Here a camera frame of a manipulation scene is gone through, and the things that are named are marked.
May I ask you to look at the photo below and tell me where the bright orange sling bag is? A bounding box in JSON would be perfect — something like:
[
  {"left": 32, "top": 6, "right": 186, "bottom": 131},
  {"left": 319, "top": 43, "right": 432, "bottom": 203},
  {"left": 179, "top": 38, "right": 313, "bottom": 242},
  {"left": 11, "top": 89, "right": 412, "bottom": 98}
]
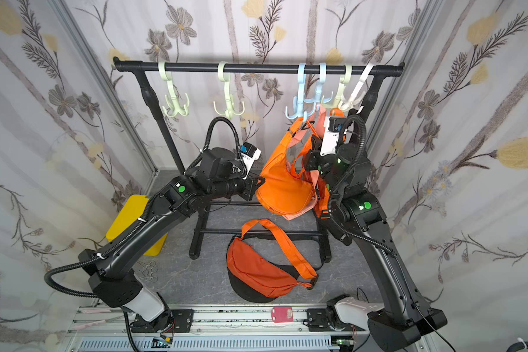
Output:
[{"left": 257, "top": 118, "right": 315, "bottom": 216}]

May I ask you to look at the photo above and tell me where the pink sling bag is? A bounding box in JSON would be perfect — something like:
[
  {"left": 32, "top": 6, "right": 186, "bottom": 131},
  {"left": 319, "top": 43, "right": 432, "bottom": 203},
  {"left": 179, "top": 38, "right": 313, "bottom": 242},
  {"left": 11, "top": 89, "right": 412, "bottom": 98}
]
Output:
[{"left": 283, "top": 128, "right": 320, "bottom": 221}]

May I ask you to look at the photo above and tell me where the red-orange sling bag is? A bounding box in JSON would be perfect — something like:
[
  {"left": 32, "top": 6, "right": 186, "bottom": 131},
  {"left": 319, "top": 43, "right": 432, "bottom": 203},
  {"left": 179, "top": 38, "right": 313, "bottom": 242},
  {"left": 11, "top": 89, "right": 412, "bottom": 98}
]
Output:
[{"left": 227, "top": 219, "right": 319, "bottom": 303}]

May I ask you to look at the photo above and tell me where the dark orange backpack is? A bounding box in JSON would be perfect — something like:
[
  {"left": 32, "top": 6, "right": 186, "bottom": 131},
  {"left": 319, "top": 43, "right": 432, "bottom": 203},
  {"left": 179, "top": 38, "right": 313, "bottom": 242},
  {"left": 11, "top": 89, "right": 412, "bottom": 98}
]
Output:
[{"left": 314, "top": 107, "right": 345, "bottom": 219}]

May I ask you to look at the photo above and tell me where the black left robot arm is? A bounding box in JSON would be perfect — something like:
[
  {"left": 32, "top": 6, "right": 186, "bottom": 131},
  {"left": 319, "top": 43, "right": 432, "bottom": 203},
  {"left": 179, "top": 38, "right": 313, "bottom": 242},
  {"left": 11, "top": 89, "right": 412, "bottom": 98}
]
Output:
[{"left": 79, "top": 142, "right": 264, "bottom": 323}]

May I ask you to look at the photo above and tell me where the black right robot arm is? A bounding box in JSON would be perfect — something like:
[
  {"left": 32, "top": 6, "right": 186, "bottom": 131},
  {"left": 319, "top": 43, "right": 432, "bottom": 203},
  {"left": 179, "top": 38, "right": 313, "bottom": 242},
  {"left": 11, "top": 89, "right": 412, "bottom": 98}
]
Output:
[{"left": 303, "top": 144, "right": 447, "bottom": 351}]

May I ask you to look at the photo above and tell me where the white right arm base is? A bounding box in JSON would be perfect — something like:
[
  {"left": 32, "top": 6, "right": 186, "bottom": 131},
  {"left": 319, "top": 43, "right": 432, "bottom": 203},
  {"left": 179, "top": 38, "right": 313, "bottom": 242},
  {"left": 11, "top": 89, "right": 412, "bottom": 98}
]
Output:
[{"left": 327, "top": 295, "right": 384, "bottom": 331}]

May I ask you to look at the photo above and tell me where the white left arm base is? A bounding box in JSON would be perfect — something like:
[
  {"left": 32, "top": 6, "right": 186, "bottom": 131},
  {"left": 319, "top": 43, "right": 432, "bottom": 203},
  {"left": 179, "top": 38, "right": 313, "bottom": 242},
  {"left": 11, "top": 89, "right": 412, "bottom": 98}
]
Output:
[{"left": 123, "top": 287, "right": 171, "bottom": 323}]

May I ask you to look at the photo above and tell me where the blue hook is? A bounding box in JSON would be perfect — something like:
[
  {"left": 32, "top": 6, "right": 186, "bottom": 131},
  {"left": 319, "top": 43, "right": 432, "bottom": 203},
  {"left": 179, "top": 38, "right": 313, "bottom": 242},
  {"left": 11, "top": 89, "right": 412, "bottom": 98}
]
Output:
[
  {"left": 304, "top": 62, "right": 327, "bottom": 104},
  {"left": 285, "top": 63, "right": 309, "bottom": 123}
]

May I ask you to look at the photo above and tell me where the green hook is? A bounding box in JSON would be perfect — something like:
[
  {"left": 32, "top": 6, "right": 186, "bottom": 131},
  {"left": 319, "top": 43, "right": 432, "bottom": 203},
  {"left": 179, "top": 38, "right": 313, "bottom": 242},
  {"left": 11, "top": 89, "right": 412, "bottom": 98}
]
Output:
[
  {"left": 322, "top": 65, "right": 352, "bottom": 109},
  {"left": 158, "top": 62, "right": 190, "bottom": 118},
  {"left": 213, "top": 61, "right": 246, "bottom": 120}
]

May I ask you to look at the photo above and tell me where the green hook far left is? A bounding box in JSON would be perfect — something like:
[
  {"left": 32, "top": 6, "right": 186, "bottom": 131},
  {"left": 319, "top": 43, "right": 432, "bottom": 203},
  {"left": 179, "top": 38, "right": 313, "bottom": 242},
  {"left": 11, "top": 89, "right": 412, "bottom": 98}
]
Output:
[{"left": 158, "top": 62, "right": 190, "bottom": 118}]

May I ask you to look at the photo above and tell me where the yellow lidded box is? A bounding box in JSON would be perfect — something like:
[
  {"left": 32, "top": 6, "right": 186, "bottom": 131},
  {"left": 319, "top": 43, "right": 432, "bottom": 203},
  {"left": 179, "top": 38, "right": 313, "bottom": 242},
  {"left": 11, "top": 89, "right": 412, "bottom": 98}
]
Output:
[{"left": 106, "top": 194, "right": 167, "bottom": 257}]

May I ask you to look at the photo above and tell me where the black clothes rack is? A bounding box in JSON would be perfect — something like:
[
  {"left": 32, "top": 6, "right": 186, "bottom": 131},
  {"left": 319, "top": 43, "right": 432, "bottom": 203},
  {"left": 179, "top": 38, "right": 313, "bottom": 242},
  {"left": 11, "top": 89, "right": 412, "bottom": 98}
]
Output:
[{"left": 113, "top": 57, "right": 406, "bottom": 263}]

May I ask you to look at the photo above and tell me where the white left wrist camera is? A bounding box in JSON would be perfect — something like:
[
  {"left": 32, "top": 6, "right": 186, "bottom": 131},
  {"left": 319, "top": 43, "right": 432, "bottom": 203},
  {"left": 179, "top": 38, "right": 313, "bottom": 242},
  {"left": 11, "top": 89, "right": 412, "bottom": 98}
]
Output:
[{"left": 240, "top": 142, "right": 261, "bottom": 180}]

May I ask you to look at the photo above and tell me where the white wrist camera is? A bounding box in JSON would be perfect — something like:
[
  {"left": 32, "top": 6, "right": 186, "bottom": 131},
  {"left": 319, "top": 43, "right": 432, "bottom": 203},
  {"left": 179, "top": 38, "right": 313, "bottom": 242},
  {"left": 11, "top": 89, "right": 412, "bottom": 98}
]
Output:
[
  {"left": 320, "top": 116, "right": 346, "bottom": 156},
  {"left": 240, "top": 142, "right": 261, "bottom": 180}
]

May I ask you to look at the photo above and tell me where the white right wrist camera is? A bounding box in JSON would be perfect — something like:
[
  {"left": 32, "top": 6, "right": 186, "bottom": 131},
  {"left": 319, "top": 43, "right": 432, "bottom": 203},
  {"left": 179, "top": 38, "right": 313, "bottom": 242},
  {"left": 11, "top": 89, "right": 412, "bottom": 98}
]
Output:
[{"left": 320, "top": 116, "right": 346, "bottom": 156}]

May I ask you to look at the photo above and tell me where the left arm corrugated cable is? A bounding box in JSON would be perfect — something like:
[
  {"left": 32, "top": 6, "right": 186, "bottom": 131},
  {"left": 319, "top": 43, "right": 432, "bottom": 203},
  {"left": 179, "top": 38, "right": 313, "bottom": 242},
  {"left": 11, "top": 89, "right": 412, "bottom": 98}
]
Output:
[{"left": 43, "top": 116, "right": 247, "bottom": 299}]

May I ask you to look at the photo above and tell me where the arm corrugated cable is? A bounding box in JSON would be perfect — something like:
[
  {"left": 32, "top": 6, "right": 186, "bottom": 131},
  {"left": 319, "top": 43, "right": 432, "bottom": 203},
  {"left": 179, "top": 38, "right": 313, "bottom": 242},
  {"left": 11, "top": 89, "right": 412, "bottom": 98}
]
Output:
[
  {"left": 326, "top": 114, "right": 397, "bottom": 258},
  {"left": 43, "top": 116, "right": 247, "bottom": 299}
]

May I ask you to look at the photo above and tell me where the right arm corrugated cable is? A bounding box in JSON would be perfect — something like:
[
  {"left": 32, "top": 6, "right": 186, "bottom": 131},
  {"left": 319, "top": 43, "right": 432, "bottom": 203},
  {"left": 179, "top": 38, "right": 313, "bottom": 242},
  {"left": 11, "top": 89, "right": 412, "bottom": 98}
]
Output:
[{"left": 326, "top": 114, "right": 397, "bottom": 258}]

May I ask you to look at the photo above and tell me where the pink tag on rail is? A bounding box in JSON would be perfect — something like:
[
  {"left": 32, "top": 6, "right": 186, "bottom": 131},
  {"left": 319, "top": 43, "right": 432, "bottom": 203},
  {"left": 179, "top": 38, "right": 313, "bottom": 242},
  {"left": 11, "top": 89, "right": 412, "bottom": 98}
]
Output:
[{"left": 271, "top": 306, "right": 294, "bottom": 324}]

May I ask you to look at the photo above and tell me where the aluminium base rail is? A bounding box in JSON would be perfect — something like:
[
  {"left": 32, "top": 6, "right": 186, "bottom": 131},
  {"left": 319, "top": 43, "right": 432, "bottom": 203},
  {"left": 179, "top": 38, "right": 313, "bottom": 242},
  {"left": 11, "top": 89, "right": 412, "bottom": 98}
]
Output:
[{"left": 59, "top": 304, "right": 380, "bottom": 351}]

